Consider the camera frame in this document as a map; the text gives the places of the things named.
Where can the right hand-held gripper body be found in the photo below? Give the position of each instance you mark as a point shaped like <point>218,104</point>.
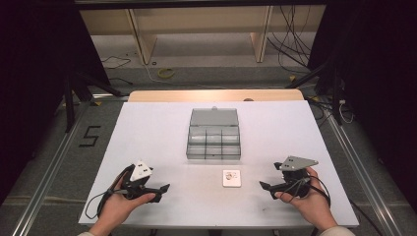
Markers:
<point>295,170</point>

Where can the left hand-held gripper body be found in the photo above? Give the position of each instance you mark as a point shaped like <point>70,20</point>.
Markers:
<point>140,171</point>

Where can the person's right hand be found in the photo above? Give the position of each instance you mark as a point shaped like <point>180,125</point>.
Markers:
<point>311,203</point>

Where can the person's left hand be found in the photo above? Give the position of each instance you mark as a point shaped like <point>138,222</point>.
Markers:
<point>114,206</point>

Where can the small white square box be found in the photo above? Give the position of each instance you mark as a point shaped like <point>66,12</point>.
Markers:
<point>231,178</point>

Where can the clear plastic compartment box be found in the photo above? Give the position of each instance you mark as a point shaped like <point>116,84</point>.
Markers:
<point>213,137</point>

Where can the black metal stand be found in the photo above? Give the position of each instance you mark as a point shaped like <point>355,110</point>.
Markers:
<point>331,85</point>
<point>70,98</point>

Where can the light wooden table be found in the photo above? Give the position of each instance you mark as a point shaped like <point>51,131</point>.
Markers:
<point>196,95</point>

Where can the yellow tape roll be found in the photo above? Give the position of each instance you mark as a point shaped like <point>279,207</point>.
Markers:
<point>166,72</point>

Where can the dark curtain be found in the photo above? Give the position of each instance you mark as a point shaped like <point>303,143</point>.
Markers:
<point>377,91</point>
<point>36,91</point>

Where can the light wooden shelf unit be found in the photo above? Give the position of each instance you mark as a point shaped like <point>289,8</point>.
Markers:
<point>203,19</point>

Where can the aluminium floor rail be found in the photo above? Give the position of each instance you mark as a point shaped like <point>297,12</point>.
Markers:
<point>49,170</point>
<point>360,170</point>

